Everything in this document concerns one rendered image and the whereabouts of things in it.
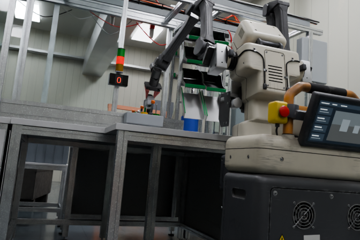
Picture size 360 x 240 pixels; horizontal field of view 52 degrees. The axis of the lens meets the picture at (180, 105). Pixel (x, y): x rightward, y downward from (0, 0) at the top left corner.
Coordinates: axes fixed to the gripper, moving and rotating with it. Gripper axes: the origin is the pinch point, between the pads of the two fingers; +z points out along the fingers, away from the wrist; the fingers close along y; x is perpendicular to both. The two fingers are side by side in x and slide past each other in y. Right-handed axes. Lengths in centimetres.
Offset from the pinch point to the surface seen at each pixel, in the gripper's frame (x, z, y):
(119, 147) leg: 65, -8, 28
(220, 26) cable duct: -142, -15, -97
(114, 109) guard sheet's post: -6.5, 14.8, 19.0
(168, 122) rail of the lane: 23.5, 2.3, -7.5
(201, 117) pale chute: 13.2, 2.5, -31.6
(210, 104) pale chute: -3.3, 1.3, -43.6
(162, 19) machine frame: -140, -12, -36
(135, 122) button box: 31.2, -0.4, 14.1
